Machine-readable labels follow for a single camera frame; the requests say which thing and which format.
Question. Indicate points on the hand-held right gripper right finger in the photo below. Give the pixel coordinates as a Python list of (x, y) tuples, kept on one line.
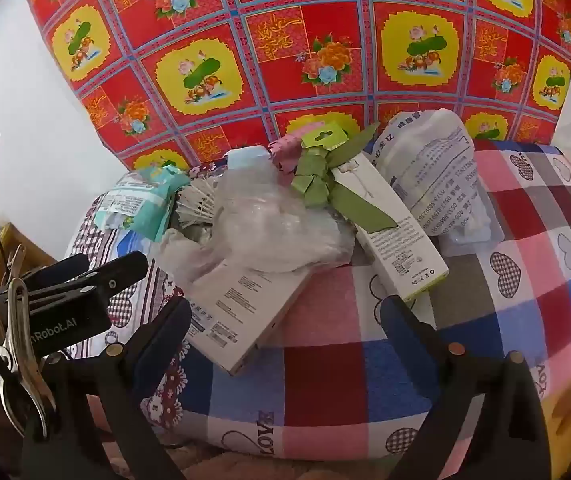
[(400, 325)]

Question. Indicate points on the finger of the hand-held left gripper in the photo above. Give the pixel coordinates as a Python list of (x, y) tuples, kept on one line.
[(120, 270), (60, 270)]

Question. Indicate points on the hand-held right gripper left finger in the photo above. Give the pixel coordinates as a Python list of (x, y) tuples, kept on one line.
[(165, 330)]

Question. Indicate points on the teal wet wipes packet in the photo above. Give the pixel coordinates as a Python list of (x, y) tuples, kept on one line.
[(140, 200)]

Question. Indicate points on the white box with green end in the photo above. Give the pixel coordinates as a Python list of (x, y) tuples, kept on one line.
[(395, 245)]

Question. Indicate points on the white cardboard box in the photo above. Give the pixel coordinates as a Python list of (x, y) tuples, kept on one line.
[(245, 320)]

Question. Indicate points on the white shuttlecock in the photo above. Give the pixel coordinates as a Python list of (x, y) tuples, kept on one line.
[(198, 205)]

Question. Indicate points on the clear plastic bag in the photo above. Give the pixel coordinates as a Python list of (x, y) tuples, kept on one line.
[(265, 220)]

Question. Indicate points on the white printed plastic bag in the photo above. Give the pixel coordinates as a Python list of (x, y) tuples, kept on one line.
[(435, 170)]

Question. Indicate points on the green ribbon bow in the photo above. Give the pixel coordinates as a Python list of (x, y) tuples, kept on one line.
[(315, 185)]

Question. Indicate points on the pink knitted item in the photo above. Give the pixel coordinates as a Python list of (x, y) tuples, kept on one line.
[(285, 152)]

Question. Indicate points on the metal spring clamp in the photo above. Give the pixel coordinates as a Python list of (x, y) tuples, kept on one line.
[(15, 350)]

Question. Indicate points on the wooden corner cabinet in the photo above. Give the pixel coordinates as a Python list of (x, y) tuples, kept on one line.
[(8, 242)]

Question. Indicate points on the plaid heart bedsheet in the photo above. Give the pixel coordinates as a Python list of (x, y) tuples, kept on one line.
[(325, 385)]

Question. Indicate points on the clear blister pack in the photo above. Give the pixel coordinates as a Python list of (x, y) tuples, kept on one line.
[(470, 242)]

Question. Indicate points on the light blue face mask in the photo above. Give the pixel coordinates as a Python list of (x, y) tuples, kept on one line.
[(248, 159)]

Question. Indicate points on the red floral printed cloth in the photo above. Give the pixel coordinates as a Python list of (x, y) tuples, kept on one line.
[(315, 35)]

